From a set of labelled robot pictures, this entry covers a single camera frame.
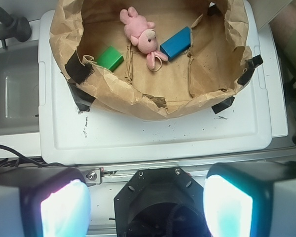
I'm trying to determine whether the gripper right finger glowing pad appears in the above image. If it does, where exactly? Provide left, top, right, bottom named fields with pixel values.
left=203, top=161, right=296, bottom=237

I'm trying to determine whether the black cable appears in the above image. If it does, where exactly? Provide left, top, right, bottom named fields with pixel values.
left=0, top=142, right=65, bottom=168

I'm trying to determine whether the brown paper bag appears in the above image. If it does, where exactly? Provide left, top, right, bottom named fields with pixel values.
left=49, top=0, right=263, bottom=120

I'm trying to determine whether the steel sink basin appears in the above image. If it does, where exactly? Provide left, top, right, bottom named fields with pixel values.
left=0, top=40, right=39, bottom=136

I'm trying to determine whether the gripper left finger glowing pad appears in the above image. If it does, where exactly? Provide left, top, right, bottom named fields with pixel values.
left=0, top=167, right=91, bottom=237

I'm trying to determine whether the aluminium frame rail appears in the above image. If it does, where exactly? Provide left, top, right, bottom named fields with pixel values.
left=72, top=146, right=296, bottom=186

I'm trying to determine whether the blue wooden block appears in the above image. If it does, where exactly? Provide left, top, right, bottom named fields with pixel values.
left=160, top=27, right=191, bottom=61

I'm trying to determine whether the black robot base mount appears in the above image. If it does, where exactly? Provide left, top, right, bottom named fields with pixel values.
left=114, top=168, right=211, bottom=237

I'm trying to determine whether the white plastic bin lid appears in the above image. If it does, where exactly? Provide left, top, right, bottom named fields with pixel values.
left=38, top=10, right=272, bottom=164

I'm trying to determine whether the pink plush bunny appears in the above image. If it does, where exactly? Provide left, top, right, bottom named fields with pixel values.
left=119, top=6, right=168, bottom=72

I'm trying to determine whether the black faucet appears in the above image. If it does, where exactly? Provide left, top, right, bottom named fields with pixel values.
left=0, top=7, right=32, bottom=49

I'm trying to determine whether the green wooden block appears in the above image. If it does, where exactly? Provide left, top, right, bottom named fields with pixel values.
left=96, top=46, right=124, bottom=72

